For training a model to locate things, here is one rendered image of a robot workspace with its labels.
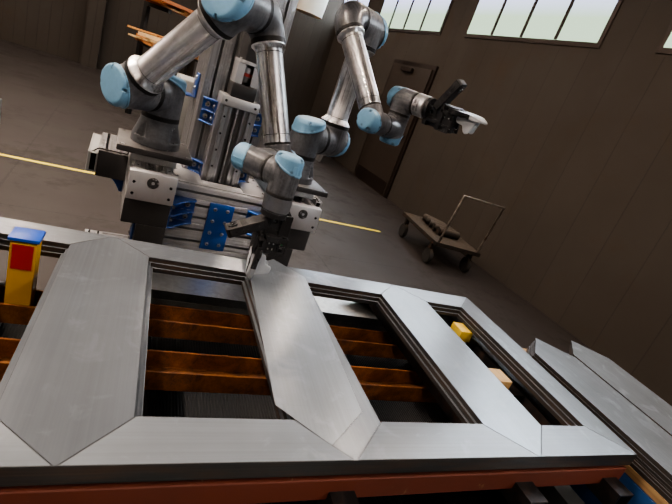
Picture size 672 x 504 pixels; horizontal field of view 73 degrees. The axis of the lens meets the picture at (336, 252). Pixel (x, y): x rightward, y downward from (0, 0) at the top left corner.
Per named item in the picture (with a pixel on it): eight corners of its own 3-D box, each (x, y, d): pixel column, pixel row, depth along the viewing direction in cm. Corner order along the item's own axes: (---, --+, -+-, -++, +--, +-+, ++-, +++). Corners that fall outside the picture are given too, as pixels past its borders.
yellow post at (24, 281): (28, 319, 106) (37, 246, 99) (2, 316, 103) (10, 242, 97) (33, 308, 110) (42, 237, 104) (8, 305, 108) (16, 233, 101)
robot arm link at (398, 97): (393, 110, 163) (402, 86, 160) (417, 119, 157) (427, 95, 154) (381, 106, 157) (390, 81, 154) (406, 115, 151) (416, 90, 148)
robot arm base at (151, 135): (130, 132, 151) (135, 102, 148) (176, 144, 158) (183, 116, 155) (130, 143, 138) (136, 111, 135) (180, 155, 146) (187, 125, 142)
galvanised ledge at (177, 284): (453, 335, 185) (456, 329, 184) (102, 291, 131) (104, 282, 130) (429, 309, 202) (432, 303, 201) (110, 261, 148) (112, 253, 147)
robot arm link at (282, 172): (284, 148, 119) (312, 160, 117) (273, 187, 123) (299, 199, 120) (269, 148, 112) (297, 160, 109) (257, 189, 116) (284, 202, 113)
